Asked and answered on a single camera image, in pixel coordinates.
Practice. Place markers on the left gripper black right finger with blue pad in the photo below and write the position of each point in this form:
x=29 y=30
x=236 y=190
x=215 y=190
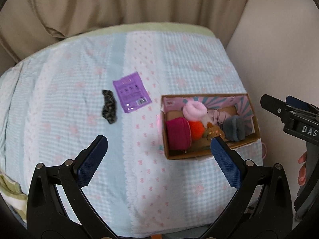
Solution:
x=261 y=206

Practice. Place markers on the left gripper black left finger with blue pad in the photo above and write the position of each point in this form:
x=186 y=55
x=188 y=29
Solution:
x=57 y=206

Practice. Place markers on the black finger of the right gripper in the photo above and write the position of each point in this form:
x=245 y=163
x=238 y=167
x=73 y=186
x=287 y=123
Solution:
x=275 y=106

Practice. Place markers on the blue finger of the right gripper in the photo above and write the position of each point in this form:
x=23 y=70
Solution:
x=300 y=106

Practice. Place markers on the grey socks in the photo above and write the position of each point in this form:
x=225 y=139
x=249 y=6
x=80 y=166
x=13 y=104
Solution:
x=236 y=128

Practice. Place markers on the dusty pink scrunchie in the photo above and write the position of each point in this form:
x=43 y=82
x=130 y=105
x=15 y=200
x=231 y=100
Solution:
x=215 y=117

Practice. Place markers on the light pink fluffy roll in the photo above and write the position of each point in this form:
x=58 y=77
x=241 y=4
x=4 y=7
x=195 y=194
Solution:
x=194 y=111

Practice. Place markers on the orange pompom toy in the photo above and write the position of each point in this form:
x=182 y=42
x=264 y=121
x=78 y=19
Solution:
x=197 y=130

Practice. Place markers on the pink patterned cardboard box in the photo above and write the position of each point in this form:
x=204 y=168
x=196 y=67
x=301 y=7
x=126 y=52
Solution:
x=234 y=104

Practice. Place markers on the magenta zip pouch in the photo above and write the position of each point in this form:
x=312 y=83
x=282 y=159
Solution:
x=178 y=134

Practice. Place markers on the person's right hand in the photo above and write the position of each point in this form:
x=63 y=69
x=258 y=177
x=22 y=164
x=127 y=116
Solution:
x=302 y=172

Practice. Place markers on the light blue checked bedspread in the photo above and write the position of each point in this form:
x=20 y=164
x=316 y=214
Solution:
x=51 y=109

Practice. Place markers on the black patterned scrunchie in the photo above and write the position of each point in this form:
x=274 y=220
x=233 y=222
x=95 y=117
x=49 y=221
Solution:
x=109 y=108

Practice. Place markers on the purple sachet packet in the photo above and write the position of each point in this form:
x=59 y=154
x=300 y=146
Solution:
x=131 y=92

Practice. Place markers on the light green bed sheet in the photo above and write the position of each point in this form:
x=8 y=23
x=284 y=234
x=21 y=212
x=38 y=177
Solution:
x=152 y=26

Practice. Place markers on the beige pleated curtain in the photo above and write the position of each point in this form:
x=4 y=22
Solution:
x=28 y=26

